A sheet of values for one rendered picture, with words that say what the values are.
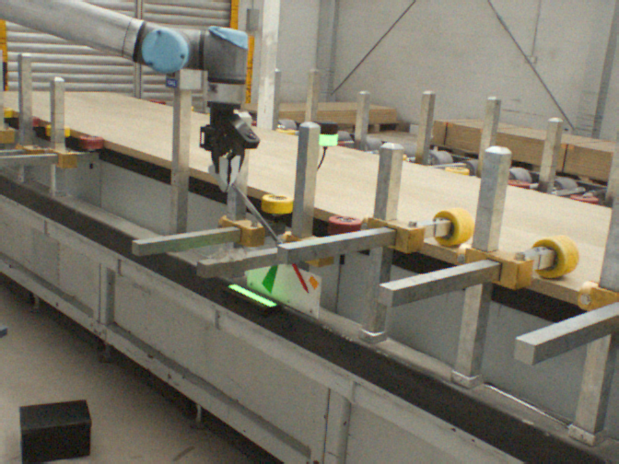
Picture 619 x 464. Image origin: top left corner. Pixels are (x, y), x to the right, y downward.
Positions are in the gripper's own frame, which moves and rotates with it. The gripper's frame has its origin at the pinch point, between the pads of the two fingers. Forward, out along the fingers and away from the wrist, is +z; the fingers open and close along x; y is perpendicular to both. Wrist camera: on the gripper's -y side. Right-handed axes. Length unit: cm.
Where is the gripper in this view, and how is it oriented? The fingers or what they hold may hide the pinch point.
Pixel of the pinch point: (227, 187)
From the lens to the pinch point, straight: 192.2
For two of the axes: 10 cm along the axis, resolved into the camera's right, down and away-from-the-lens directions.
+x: -7.4, 1.2, -6.7
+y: -6.7, -2.4, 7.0
